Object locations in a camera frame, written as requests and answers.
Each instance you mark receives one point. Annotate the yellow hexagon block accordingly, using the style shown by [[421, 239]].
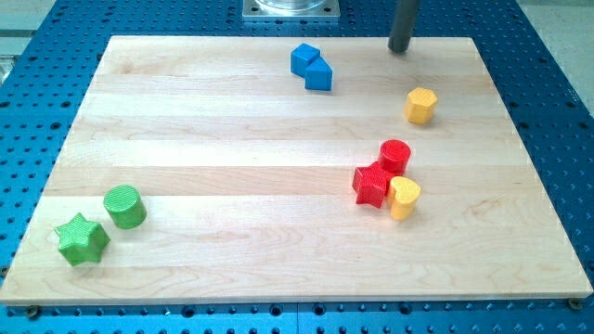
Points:
[[420, 105]]

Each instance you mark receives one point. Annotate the red cylinder block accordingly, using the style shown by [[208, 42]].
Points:
[[394, 156]]

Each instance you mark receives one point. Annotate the blue perforated metal table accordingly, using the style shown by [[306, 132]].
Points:
[[554, 119]]

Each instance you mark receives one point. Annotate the blue triangular block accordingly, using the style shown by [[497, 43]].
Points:
[[318, 75]]

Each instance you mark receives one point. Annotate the yellow heart block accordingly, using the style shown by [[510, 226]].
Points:
[[402, 197]]

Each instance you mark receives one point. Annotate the light wooden board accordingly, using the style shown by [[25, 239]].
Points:
[[247, 177]]

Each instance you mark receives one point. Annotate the green cylinder block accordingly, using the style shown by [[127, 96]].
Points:
[[125, 207]]

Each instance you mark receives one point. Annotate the red star block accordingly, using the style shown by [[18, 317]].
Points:
[[370, 184]]

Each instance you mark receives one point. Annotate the blue cube block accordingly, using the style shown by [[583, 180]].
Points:
[[301, 57]]

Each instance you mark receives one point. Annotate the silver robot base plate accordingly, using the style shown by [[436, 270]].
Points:
[[290, 9]]

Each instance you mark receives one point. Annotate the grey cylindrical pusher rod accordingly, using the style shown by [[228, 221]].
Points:
[[405, 15]]

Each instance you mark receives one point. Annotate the green star block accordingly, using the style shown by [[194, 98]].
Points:
[[81, 241]]

